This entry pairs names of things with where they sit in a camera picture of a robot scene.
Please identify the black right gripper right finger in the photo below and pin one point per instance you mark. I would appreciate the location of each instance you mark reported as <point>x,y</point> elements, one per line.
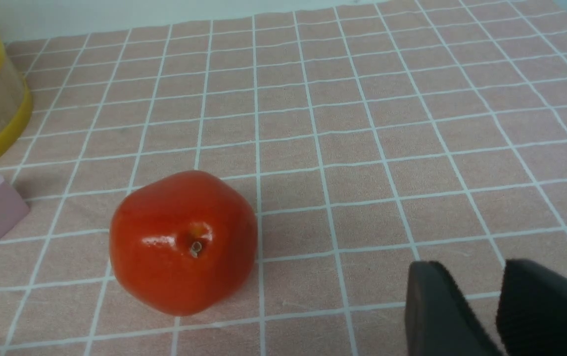
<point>532,314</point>

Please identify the pink grid tablecloth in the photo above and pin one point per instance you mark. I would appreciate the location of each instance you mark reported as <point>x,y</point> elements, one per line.
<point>364,137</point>

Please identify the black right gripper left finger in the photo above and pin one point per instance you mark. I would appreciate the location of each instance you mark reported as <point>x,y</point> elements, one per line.
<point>438,320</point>

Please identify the red pomegranate fruit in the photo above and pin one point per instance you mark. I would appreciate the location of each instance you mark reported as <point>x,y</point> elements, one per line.
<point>184,243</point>

